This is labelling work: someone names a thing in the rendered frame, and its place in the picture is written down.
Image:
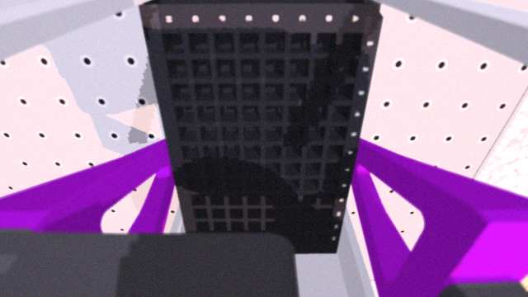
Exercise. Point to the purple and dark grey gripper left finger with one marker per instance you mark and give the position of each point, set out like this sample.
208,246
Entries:
77,202

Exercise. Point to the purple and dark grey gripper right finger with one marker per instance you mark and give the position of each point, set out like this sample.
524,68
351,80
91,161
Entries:
473,231

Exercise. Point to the black well plate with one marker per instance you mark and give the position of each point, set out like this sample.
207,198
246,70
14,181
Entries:
287,139

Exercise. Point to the grey perforated base plate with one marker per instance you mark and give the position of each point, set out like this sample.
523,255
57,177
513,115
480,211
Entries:
88,97

